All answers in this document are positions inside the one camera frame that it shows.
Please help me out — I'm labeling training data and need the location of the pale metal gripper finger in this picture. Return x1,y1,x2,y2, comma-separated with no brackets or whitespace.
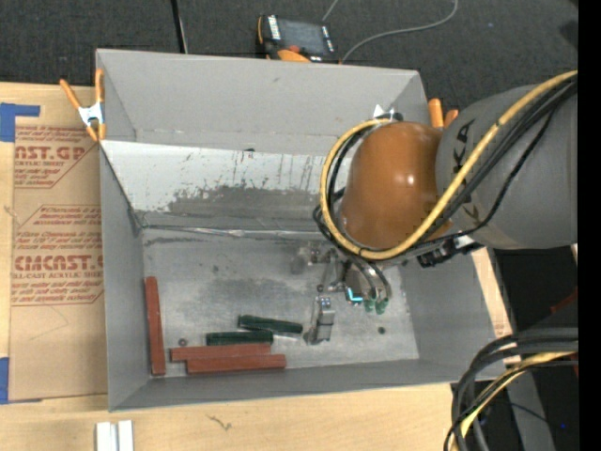
305,297,323,346
317,296,337,343

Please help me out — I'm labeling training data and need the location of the dark green flat block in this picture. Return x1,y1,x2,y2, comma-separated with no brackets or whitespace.
237,314,304,334
205,329,275,347

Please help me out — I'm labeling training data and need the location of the grey metal bin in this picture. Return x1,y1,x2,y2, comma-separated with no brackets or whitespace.
95,48,506,412

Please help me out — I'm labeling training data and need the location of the red-brown flat block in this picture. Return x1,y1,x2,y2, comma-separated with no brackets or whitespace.
169,342,273,363
185,353,288,376
143,275,167,377

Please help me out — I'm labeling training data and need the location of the brown cardboard board, red print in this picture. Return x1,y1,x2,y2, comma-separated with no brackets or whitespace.
0,81,110,404

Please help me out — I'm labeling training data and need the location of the black cylinder on white bracket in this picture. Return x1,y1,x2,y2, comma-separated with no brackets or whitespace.
416,235,472,269

